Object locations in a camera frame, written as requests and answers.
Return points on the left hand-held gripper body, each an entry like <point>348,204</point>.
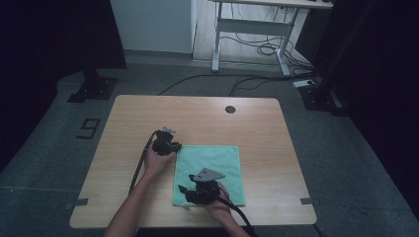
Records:
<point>163,143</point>

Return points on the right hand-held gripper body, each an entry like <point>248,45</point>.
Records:
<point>206,189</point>

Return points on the green cloth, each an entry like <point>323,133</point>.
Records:
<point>214,158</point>

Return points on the person's right hand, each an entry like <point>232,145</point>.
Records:
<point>217,205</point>

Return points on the person's left hand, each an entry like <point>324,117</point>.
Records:
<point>156,164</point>

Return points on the black table grommet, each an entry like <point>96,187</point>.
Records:
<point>230,109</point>

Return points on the black stand base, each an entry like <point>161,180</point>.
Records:
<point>94,88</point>
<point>321,98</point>

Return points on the grey tape strip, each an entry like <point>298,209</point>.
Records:
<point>77,203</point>
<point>309,200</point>

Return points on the white power strip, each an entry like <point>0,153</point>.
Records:
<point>303,83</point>

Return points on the dark curtain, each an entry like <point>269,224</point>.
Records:
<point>49,49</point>
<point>378,65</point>

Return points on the white desk frame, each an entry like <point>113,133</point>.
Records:
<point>250,27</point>

